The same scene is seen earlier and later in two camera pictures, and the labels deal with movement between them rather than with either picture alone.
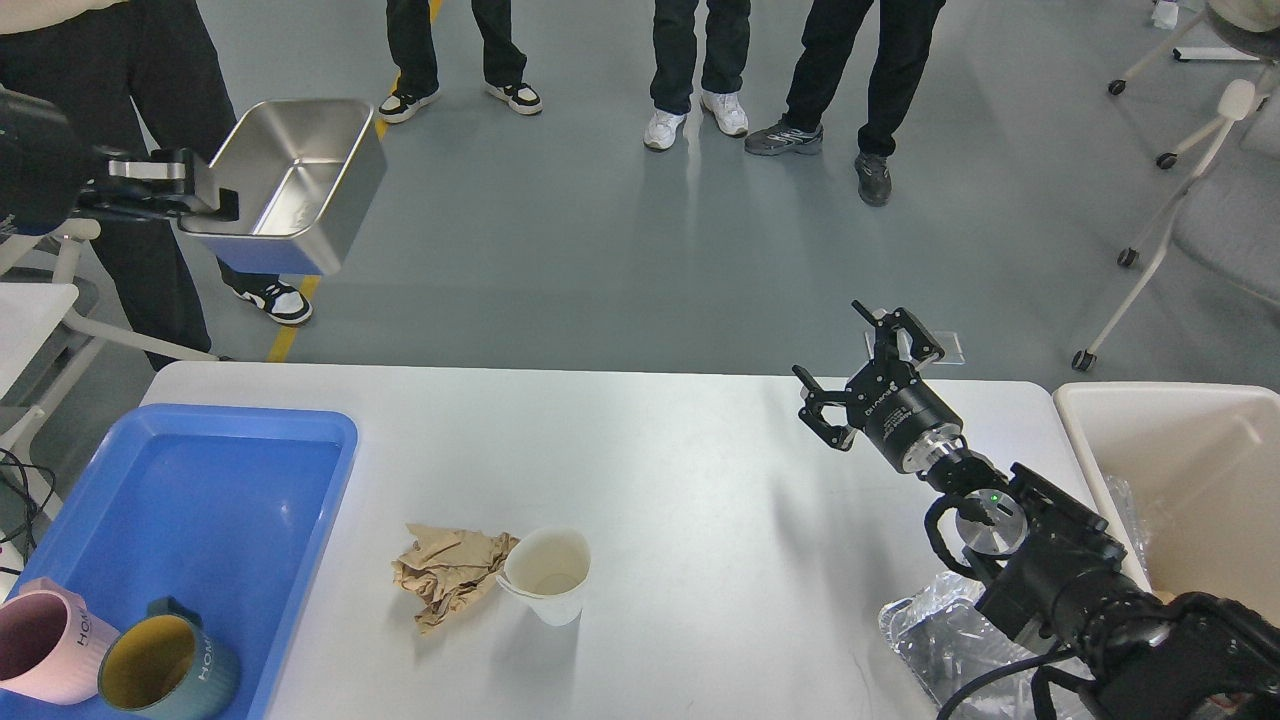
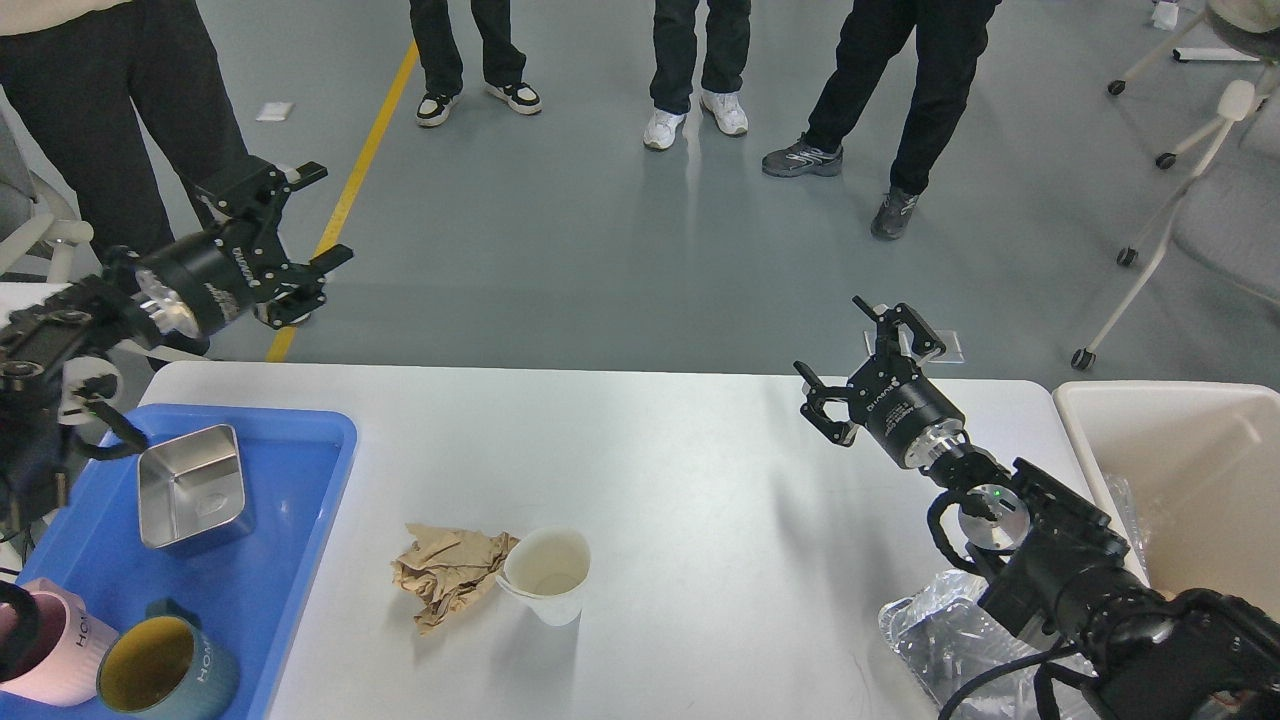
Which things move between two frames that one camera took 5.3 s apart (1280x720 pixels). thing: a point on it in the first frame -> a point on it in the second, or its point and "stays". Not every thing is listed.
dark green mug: [165, 666] stays
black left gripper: [49, 179] -> [190, 285]
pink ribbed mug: [51, 646] stays
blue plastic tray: [230, 509] stays
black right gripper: [889, 401] stays
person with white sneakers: [727, 24] stays
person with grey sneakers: [905, 33] -> [951, 42]
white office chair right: [1227, 219] stays
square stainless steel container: [306, 175] -> [189, 484]
